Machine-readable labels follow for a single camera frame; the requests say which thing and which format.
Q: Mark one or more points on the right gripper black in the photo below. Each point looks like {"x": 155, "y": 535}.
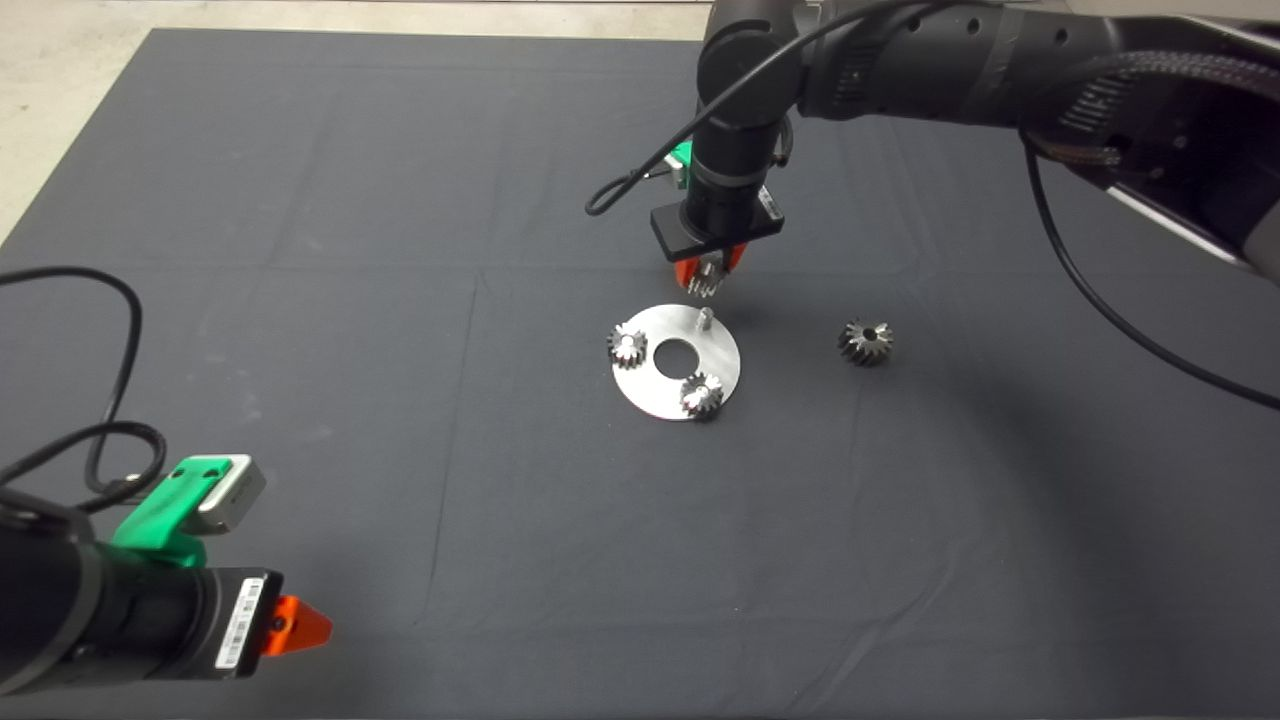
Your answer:
{"x": 725, "y": 215}

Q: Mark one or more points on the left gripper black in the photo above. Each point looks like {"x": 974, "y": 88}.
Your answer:
{"x": 170, "y": 620}

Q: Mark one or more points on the small steel gear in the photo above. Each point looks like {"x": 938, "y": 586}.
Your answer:
{"x": 627, "y": 346}
{"x": 702, "y": 396}
{"x": 708, "y": 275}

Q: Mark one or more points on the large steel gear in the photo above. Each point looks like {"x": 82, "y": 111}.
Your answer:
{"x": 862, "y": 345}

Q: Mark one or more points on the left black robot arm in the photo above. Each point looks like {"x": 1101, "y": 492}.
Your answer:
{"x": 40, "y": 600}

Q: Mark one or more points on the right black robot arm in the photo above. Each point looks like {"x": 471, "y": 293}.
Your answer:
{"x": 950, "y": 60}

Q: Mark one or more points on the round metal plate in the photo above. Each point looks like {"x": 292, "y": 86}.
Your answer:
{"x": 650, "y": 390}

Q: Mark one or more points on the dark grey table cloth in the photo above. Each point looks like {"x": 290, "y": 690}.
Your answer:
{"x": 500, "y": 550}

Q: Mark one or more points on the right grey wrist camera box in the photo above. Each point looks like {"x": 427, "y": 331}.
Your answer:
{"x": 679, "y": 175}

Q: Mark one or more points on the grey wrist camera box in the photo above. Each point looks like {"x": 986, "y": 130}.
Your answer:
{"x": 679, "y": 175}
{"x": 235, "y": 490}

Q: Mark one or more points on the right green camera mount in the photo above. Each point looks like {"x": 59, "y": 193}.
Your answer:
{"x": 682, "y": 152}

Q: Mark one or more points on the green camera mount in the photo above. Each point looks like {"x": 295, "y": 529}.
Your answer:
{"x": 160, "y": 515}
{"x": 682, "y": 152}

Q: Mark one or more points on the left grey wrist camera box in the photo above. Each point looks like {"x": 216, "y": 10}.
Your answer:
{"x": 235, "y": 490}

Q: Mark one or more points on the left green camera mount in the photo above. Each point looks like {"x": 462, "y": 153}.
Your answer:
{"x": 160, "y": 515}

